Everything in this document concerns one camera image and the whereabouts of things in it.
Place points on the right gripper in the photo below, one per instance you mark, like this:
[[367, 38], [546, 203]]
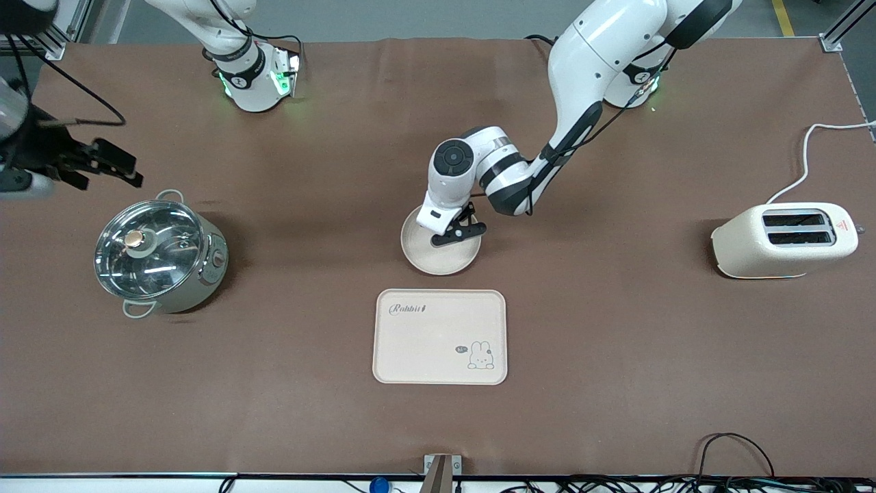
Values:
[[42, 152]]

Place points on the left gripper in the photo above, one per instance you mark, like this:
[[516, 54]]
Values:
[[469, 211]]

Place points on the beige round plate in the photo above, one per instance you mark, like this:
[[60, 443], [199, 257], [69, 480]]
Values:
[[438, 260]]

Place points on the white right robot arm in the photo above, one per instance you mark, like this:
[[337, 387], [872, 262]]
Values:
[[253, 89]]

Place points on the beige rabbit print tray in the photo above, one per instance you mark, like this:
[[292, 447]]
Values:
[[438, 342]]

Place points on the glass pot lid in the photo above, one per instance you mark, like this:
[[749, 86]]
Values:
[[147, 250]]

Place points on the grey electric cooking pot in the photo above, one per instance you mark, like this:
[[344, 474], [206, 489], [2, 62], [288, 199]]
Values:
[[205, 270]]

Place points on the brown table mat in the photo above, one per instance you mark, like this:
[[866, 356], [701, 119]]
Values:
[[616, 308]]

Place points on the blue round knob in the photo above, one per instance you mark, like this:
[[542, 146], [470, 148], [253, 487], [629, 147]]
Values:
[[378, 485]]

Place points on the cream two-slot toaster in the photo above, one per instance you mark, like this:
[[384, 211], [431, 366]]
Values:
[[773, 250]]

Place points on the aluminium frame profile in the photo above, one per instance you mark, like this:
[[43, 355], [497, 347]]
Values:
[[838, 31], [68, 27]]

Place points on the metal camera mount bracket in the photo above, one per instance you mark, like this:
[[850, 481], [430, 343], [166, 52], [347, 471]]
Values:
[[441, 472]]

